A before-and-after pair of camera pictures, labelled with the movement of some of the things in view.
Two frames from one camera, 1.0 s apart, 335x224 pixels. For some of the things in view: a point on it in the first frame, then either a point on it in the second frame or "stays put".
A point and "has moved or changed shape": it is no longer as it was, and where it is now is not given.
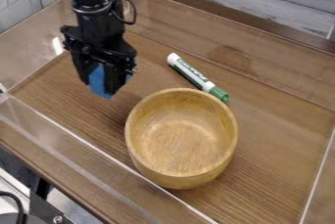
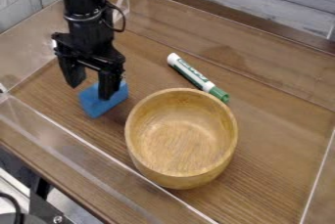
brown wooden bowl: [182, 136] stays put
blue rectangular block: [96, 82] has moved or changed shape
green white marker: [177, 63] stays put
